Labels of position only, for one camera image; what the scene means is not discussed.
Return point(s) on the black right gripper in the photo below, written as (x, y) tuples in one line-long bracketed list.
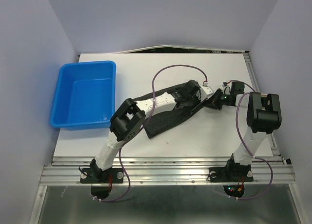
[(214, 103)]

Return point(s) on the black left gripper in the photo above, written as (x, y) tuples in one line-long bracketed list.
[(198, 102)]

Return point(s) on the black dotted skirt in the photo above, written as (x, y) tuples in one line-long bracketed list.
[(159, 107)]

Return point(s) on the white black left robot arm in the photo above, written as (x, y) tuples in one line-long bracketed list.
[(126, 123)]

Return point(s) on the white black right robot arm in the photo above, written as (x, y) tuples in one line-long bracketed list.
[(263, 117)]

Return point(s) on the blue plastic bin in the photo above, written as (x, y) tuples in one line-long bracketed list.
[(84, 96)]

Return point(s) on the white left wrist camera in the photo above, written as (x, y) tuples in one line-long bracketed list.
[(205, 91)]

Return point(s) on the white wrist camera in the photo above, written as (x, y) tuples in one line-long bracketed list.
[(226, 87), (205, 91)]

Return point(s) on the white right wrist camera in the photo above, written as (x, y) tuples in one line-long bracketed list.
[(226, 87)]

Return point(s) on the right side aluminium rail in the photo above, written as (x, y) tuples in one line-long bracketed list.
[(253, 70)]

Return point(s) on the aluminium table edge rail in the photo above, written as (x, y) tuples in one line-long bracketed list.
[(157, 171)]

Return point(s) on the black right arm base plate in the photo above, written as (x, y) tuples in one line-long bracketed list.
[(226, 175)]

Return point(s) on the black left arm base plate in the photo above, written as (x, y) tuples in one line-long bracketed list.
[(111, 175)]

